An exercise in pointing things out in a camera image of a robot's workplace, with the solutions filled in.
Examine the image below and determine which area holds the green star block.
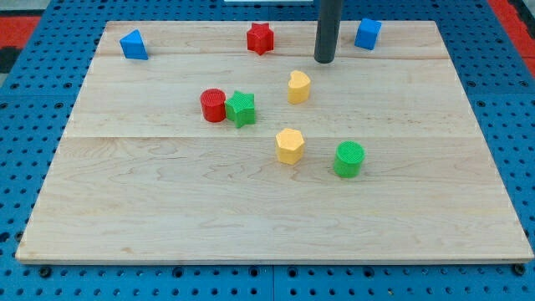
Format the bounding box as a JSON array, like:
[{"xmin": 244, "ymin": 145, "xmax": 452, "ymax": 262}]
[{"xmin": 225, "ymin": 90, "xmax": 256, "ymax": 128}]

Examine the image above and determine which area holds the red star block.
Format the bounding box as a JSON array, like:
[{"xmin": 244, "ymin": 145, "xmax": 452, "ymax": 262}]
[{"xmin": 246, "ymin": 23, "xmax": 274, "ymax": 55}]

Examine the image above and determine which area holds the yellow hexagon block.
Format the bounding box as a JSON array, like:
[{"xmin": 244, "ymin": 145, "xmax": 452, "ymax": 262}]
[{"xmin": 276, "ymin": 128, "xmax": 305, "ymax": 165}]

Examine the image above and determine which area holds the yellow heart block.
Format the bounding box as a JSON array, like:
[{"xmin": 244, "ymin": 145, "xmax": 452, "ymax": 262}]
[{"xmin": 288, "ymin": 70, "xmax": 311, "ymax": 105}]

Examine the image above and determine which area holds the wooden board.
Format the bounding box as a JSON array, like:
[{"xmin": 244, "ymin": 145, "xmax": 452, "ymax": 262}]
[{"xmin": 16, "ymin": 21, "xmax": 533, "ymax": 265}]

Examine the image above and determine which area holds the red cylinder block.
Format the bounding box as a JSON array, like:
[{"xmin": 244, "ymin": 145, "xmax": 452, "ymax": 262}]
[{"xmin": 200, "ymin": 89, "xmax": 227, "ymax": 123}]

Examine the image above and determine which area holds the green cylinder block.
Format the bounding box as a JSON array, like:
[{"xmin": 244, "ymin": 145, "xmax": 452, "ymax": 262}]
[{"xmin": 333, "ymin": 140, "xmax": 365, "ymax": 178}]

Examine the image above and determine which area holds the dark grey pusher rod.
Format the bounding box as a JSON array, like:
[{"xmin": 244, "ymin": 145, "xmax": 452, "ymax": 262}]
[{"xmin": 313, "ymin": 0, "xmax": 344, "ymax": 64}]

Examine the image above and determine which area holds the blue cube block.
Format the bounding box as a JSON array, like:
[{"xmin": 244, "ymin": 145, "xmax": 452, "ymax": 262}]
[{"xmin": 354, "ymin": 18, "xmax": 382, "ymax": 50}]

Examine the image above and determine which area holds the blue triangle block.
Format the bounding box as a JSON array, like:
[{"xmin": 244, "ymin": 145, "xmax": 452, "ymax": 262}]
[{"xmin": 120, "ymin": 29, "xmax": 149, "ymax": 60}]

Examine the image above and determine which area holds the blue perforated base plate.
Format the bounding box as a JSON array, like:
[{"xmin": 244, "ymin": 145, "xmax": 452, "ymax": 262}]
[{"xmin": 1, "ymin": 1, "xmax": 534, "ymax": 300}]

